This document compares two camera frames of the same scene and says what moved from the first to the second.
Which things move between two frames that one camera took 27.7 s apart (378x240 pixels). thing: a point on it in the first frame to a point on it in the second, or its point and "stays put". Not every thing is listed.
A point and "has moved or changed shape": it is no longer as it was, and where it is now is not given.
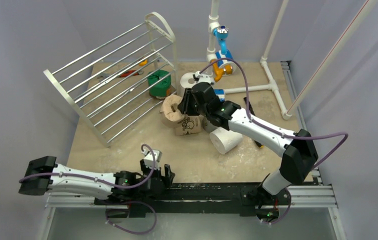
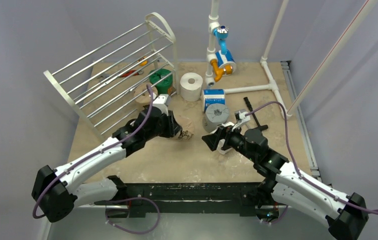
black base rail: x=191 y=197 stays put
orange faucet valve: x=218 y=73 stays put
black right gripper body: x=191 y=100 to x=224 y=136
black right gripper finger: x=185 y=106 to x=212 y=140
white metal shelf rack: x=115 y=84 stays put
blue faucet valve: x=221 y=32 stays put
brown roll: x=169 y=108 to x=142 y=95
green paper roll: x=162 y=88 stays put
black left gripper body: x=156 y=173 to x=164 y=127
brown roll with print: x=190 y=124 has moved or changed shape
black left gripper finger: x=172 y=175 to x=177 y=128
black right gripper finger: x=189 y=98 to x=222 y=131
